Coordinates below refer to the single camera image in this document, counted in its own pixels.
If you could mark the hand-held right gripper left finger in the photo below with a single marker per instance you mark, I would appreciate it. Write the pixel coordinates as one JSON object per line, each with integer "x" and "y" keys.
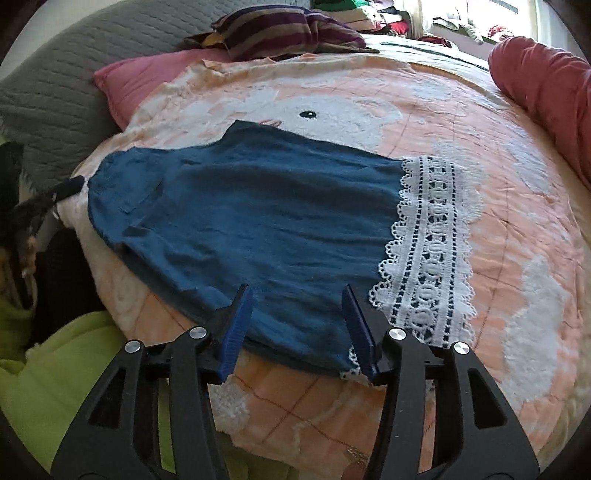
{"x": 235, "y": 332}

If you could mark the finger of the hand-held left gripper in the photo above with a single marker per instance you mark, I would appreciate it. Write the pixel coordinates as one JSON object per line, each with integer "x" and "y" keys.
{"x": 69, "y": 185}

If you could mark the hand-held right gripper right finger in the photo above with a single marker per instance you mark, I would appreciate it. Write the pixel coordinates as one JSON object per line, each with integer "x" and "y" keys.
{"x": 358, "y": 332}

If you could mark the blue denim jeans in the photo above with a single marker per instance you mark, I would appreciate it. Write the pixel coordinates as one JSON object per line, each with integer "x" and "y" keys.
{"x": 258, "y": 221}

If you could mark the pink quilt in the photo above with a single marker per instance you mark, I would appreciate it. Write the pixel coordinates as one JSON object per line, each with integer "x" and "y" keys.
{"x": 134, "y": 78}

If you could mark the grey quilted headboard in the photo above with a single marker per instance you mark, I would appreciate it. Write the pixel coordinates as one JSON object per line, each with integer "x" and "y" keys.
{"x": 69, "y": 60}

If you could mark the peach and white fleece blanket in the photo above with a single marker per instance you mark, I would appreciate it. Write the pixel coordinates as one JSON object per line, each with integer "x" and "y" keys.
{"x": 489, "y": 194}

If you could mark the yellow and black cloth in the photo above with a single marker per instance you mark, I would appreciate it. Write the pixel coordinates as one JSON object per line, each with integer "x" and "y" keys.
{"x": 207, "y": 40}

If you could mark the purple striped pillow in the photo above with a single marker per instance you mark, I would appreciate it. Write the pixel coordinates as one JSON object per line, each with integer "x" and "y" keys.
{"x": 281, "y": 30}

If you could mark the grey bed sheet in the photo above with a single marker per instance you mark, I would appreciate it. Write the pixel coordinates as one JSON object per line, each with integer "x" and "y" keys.
{"x": 425, "y": 53}

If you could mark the red rolled quilt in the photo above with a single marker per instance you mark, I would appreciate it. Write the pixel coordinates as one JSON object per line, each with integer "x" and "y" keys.
{"x": 549, "y": 87}

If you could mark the pile of colourful clothes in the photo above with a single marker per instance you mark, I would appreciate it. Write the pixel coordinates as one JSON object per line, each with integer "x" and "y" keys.
{"x": 360, "y": 14}

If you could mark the grey stuffed toy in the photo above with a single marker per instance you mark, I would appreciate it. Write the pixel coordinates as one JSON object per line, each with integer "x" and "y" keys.
{"x": 471, "y": 30}

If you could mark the red clothes on sill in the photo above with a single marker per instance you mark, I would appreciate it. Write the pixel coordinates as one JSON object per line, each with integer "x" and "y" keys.
{"x": 501, "y": 32}

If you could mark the window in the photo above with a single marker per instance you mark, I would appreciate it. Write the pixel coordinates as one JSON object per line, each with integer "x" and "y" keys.
{"x": 485, "y": 14}

